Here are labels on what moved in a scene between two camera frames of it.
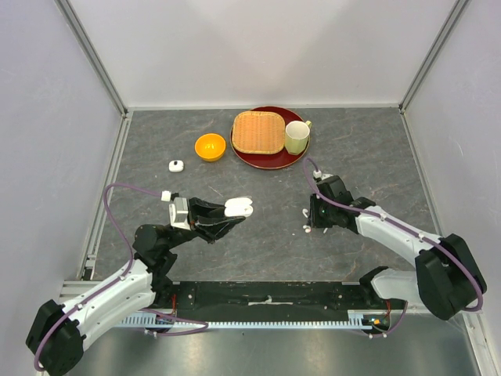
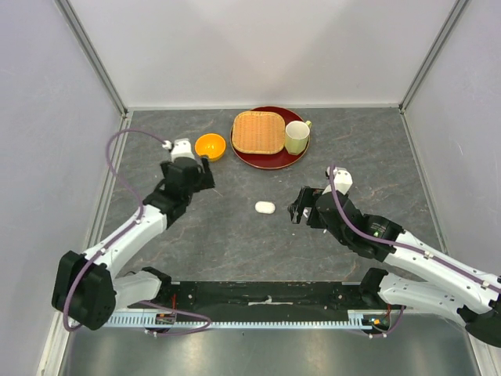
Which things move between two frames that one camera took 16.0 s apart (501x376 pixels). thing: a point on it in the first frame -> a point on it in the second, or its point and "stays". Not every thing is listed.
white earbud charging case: [236, 207] -> [265, 207]
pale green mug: [297, 133] stays
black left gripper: [209, 222] -> [203, 180]
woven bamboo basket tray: [258, 131] stays
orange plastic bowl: [210, 146] stays
